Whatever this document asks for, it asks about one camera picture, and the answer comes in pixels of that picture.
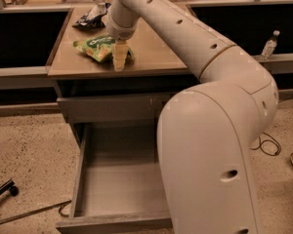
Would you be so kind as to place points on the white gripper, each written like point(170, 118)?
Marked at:
point(121, 30)

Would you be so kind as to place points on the green rice chip bag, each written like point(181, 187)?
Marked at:
point(98, 48)

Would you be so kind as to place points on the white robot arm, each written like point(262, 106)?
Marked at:
point(205, 132)

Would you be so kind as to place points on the blue white snack bag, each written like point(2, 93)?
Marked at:
point(94, 18)

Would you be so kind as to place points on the grey drawer cabinet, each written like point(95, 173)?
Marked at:
point(83, 67)

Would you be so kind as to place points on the closed grey top drawer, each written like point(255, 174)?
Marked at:
point(112, 108)

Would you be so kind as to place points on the open grey middle drawer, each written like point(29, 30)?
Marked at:
point(118, 187)

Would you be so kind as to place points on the clear plastic water bottle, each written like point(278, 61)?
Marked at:
point(270, 45)

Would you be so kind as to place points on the grey metal rod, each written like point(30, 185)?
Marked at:
point(34, 212)

